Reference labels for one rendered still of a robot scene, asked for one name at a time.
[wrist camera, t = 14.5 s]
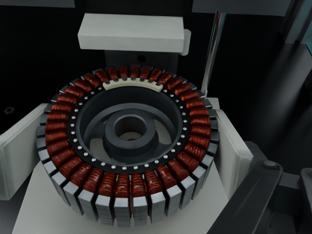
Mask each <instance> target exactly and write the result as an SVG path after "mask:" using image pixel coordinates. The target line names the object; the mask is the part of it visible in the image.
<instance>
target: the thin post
mask: <svg viewBox="0 0 312 234"><path fill-rule="evenodd" d="M227 11H228V10H227V9H226V8H224V7H218V8H216V12H215V17H214V22H213V27H212V32H211V37H210V41H209V46H208V52H207V56H206V61H205V66H204V71H203V75H202V80H201V86H200V91H201V92H202V93H203V94H204V95H205V99H206V98H207V94H208V89H209V85H210V81H211V77H212V73H213V69H214V65H215V60H216V56H217V52H218V48H219V44H220V40H221V35H222V31H223V27H224V23H225V19H226V15H227Z"/></svg>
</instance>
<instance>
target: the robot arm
mask: <svg viewBox="0 0 312 234"><path fill-rule="evenodd" d="M47 105H48V104H46V103H42V104H40V105H39V106H38V107H37V108H35V109H34V110H33V111H31V112H30V113H29V114H27V115H26V116H25V117H24V118H22V119H21V120H20V121H18V122H17V123H16V124H15V125H14V126H12V127H11V128H10V129H9V130H7V131H6V132H5V133H3V134H0V200H7V201H8V200H10V199H11V198H12V196H13V195H14V194H15V193H16V191H17V190H18V189H19V187H20V186H21V185H22V183H23V182H24V181H25V179H26V178H27V177H28V176H29V175H30V173H31V172H32V171H33V169H34V168H35V167H36V165H37V164H38V163H39V162H40V157H39V154H38V152H39V151H38V149H37V142H36V139H38V137H37V128H38V126H41V125H40V123H39V122H40V119H41V117H42V114H45V113H44V109H45V107H46V106H47ZM214 111H215V113H216V116H217V117H216V120H217V122H218V132H219V142H218V148H217V151H216V154H215V157H214V163H215V166H216V168H217V171H218V174H219V176H220V179H221V182H222V185H223V187H224V190H225V193H226V195H227V198H228V203H227V204H226V206H225V207H224V209H223V210H222V212H221V213H220V214H219V216H218V217H217V219H216V220H215V222H214V223H213V225H212V226H211V228H210V229H209V230H208V232H207V233H206V234H266V233H267V230H268V228H271V225H272V221H273V215H274V212H278V213H282V214H286V215H290V219H291V226H292V234H312V168H304V169H302V170H301V173H300V176H299V175H293V174H289V173H285V172H283V167H282V166H281V165H280V164H278V163H276V162H273V161H269V160H268V159H267V158H266V156H265V155H264V154H263V152H262V151H261V150H260V148H259V147H258V146H257V145H256V144H254V143H253V142H250V141H243V140H242V138H241V137H240V135H239V134H238V132H237V131H236V129H235V128H234V126H233V125H232V123H231V122H230V120H229V119H228V117H227V116H226V114H225V113H224V112H223V110H216V109H215V110H214Z"/></svg>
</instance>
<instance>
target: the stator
mask: <svg viewBox="0 0 312 234"><path fill-rule="evenodd" d="M196 89H197V87H196V86H195V85H193V84H192V83H191V82H190V83H187V80H186V79H185V78H183V77H181V76H179V77H177V76H176V74H175V73H172V72H170V71H168V72H165V70H164V69H161V68H155V69H154V70H153V67H152V66H147V65H144V66H143V67H142V69H141V71H140V65H131V67H130V71H129V70H128V66H127V65H118V72H117V70H116V68H115V66H110V67H106V68H105V71H104V70H102V69H98V70H95V71H93V74H90V73H87V74H85V75H83V76H81V79H78V78H77V79H75V80H73V81H71V82H70V86H67V85H66V86H65V87H63V88H62V89H61V90H60V91H59V92H60V94H56V95H55V96H54V97H53V98H52V99H51V103H52V104H50V103H48V105H47V106H46V107H45V109H44V113H45V114H42V117H41V119H40V122H39V123H40V125H41V126H38V128H37V137H38V139H36V142H37V149H38V151H39V152H38V154H39V157H40V160H41V162H42V164H43V166H44V168H45V170H46V172H47V174H48V176H49V178H50V180H51V182H52V183H53V185H54V187H55V189H56V191H57V193H58V194H59V196H61V198H62V199H63V201H64V202H65V203H66V204H67V205H68V206H69V207H70V206H72V208H73V210H74V211H75V212H77V213H78V214H80V215H83V214H85V216H86V218H87V219H89V220H92V221H94V222H97V221H98V219H99V218H100V221H101V224H104V225H108V226H113V225H114V221H115V218H116V220H117V226H118V227H130V219H131V214H133V218H134V224H135V227H139V226H145V225H147V214H148V216H149V217H150V221H151V224H153V223H157V222H160V221H163V215H164V213H165V215H166V217H167V218H169V217H171V216H173V215H175V214H176V213H177V211H178V208H179V209H180V210H182V209H184V208H185V207H186V206H187V205H189V203H190V200H194V199H195V197H196V196H197V195H198V194H199V192H200V189H202V187H203V186H204V184H205V182H206V179H207V177H208V174H209V172H210V169H211V166H212V163H213V160H214V157H215V154H216V151H217V148H218V142H219V132H218V122H217V120H216V117H217V116H216V113H215V111H214V109H211V108H212V105H211V103H210V102H209V100H208V99H205V95H204V94H203V93H202V92H201V91H200V90H198V91H196ZM154 119H156V120H157V121H159V122H160V123H161V124H162V125H163V126H164V127H165V128H166V129H167V131H168V133H169V135H170V138H171V143H170V144H162V143H160V142H159V136H158V133H157V131H156V125H155V122H154ZM106 120H107V121H106ZM105 121H106V124H103V122H105ZM127 132H136V133H139V134H140V135H142V136H141V137H140V138H138V139H136V140H132V141H127V140H123V139H121V138H120V136H121V135H122V134H124V133H127ZM94 138H100V139H102V140H103V147H104V150H105V151H106V153H107V155H108V156H109V158H110V159H111V162H108V161H105V160H103V159H101V158H99V157H97V156H96V155H94V154H93V153H92V152H90V143H91V140H92V139H94ZM151 158H155V159H152V160H150V161H148V160H149V159H151Z"/></svg>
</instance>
